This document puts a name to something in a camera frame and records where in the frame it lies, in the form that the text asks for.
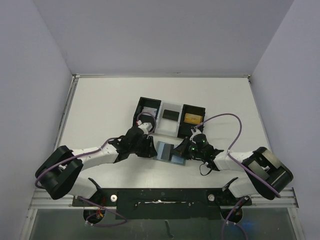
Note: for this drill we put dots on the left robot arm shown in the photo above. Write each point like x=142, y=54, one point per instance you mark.
x=59, y=175

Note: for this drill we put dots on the black left bin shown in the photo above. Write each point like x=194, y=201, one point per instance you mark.
x=149, y=102

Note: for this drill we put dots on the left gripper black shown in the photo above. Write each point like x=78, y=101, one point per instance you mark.
x=146, y=146

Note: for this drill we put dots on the black bin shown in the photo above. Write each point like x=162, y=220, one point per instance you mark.
x=149, y=102
x=184, y=129

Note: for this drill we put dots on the white middle bin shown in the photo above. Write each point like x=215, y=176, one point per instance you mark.
x=168, y=127

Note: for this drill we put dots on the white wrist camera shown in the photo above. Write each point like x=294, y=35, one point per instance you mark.
x=145, y=127
x=195, y=131

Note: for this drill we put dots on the gold card in bin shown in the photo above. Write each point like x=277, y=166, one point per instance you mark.
x=192, y=118

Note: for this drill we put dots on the silver blue card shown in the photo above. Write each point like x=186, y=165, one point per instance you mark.
x=149, y=111

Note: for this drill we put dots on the green leather card holder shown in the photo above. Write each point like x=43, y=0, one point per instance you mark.
x=176, y=160

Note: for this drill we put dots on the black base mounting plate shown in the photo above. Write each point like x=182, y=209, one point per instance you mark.
x=165, y=203

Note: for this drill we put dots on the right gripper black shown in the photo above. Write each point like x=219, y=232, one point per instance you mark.
x=185, y=147

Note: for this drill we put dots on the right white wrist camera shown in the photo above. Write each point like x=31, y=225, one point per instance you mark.
x=195, y=131

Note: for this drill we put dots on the aluminium front rail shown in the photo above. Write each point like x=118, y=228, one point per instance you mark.
x=42, y=200

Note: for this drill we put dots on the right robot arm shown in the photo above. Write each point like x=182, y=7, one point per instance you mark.
x=266, y=175

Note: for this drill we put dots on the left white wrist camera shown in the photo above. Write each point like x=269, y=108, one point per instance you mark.
x=145, y=127

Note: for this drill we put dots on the black right bin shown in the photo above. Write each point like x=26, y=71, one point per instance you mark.
x=184, y=129

